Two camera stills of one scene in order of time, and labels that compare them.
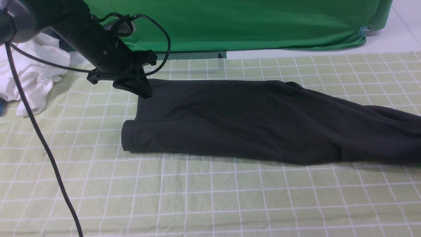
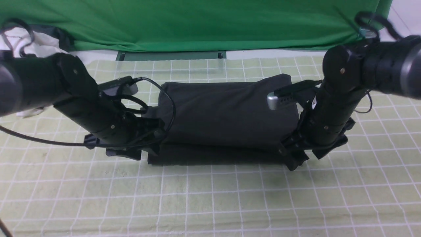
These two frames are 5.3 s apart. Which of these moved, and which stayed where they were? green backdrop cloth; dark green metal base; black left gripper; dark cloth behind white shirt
Moved: black left gripper
Stayed: dark green metal base; dark cloth behind white shirt; green backdrop cloth
